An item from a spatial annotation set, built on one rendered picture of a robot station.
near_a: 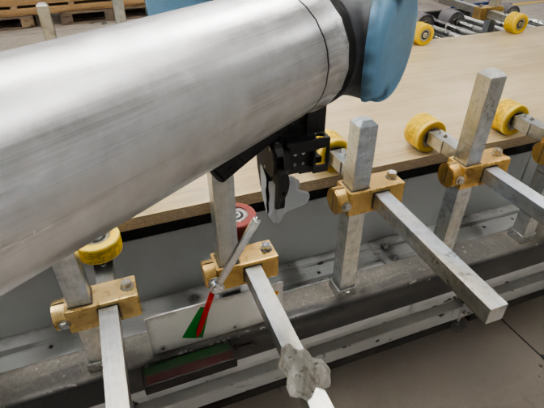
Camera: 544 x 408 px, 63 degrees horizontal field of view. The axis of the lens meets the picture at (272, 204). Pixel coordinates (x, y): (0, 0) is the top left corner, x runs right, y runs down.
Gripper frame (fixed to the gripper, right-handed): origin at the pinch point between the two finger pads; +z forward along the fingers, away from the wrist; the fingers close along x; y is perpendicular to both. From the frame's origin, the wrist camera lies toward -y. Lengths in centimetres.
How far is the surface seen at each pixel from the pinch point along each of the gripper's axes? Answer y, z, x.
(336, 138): 23.8, 2.6, 23.9
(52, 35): -33, -1, 115
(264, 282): -0.9, 14.5, 0.8
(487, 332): 99, 101, 24
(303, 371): -2.2, 12.9, -18.2
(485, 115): 43.8, -6.9, 6.0
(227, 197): -5.1, -0.9, 6.1
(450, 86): 82, 11, 56
